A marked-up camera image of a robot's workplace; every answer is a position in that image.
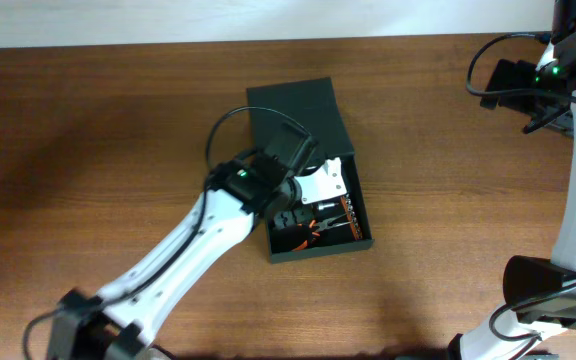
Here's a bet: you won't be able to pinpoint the yellow black screwdriver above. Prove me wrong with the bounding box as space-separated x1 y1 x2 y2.
316 201 339 211

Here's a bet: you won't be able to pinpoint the black box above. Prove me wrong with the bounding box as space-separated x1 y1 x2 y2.
247 78 374 264

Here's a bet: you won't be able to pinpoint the orange black needle-nose pliers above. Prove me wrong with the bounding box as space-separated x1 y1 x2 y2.
288 215 351 252

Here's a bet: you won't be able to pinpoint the orange socket bit rail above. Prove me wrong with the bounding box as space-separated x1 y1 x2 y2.
341 196 363 241

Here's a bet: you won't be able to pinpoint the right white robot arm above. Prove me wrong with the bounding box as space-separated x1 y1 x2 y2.
445 0 576 359

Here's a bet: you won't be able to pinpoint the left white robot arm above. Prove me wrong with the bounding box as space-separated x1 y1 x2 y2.
46 157 326 359

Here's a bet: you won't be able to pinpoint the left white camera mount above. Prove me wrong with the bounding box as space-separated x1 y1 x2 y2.
294 157 347 205

